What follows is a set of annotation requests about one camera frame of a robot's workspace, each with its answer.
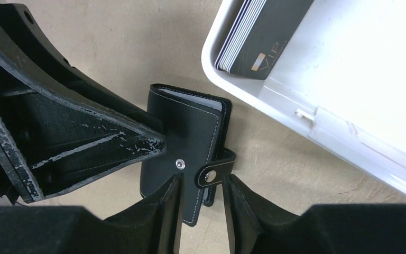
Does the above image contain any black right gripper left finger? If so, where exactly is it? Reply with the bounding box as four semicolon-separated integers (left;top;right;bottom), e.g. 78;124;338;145
0;173;184;253

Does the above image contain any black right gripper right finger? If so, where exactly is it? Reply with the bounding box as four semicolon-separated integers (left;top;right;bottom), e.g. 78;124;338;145
222;175;406;253

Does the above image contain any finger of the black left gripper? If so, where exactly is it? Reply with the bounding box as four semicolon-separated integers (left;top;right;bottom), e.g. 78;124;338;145
0;3;163;135

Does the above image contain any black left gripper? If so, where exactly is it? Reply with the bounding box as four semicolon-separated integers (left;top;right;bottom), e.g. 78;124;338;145
0;26;165;206

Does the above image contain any stack of VIP cards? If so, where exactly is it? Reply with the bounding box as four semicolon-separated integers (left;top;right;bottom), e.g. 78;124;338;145
214;0;313;80

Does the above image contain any white tray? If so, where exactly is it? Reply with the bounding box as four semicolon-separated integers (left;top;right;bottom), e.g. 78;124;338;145
201;1;406;194

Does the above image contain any black leather card holder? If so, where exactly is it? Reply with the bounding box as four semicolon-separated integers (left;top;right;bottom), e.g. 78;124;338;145
140;84;236;226

